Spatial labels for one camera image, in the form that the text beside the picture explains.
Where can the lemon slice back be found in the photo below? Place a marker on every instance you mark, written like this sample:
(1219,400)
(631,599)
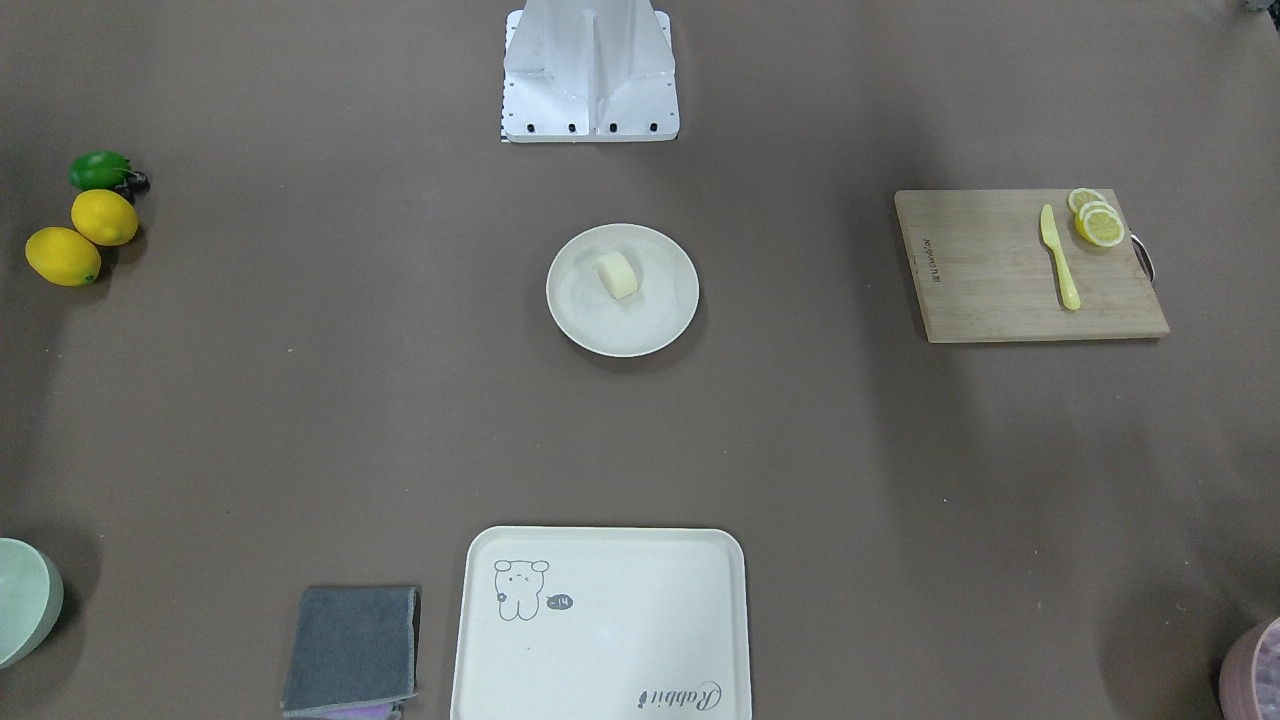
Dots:
(1083,196)

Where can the yellow plastic knife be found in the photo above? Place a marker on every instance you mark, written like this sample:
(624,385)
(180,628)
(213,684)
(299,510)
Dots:
(1050,238)

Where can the round cream plate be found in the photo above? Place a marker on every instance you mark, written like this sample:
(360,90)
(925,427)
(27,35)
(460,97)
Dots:
(643,323)

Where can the wooden cutting board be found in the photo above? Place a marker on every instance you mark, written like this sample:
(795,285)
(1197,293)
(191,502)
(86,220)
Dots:
(981,273)

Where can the pink bowl with ice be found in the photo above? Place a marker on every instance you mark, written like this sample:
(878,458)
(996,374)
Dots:
(1249,675)

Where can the dark cherries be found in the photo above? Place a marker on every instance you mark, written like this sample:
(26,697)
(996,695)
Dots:
(133,184)

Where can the mint green bowl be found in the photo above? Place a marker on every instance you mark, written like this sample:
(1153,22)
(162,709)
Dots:
(32,593)

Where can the cream rabbit tray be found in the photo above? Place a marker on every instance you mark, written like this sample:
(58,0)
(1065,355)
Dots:
(603,623)

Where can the green lime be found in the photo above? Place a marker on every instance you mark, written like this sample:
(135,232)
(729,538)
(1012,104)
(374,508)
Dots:
(100,170)

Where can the yellow lemon far end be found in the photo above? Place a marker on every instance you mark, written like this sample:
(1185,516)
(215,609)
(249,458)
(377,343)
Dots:
(63,256)

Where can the yellow lemon near lime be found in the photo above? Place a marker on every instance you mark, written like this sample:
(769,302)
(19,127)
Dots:
(104,218)

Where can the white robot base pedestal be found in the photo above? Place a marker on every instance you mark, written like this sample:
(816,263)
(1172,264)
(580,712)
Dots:
(589,72)

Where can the grey folded cloth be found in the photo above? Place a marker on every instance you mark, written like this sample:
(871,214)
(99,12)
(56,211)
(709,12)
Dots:
(353,654)

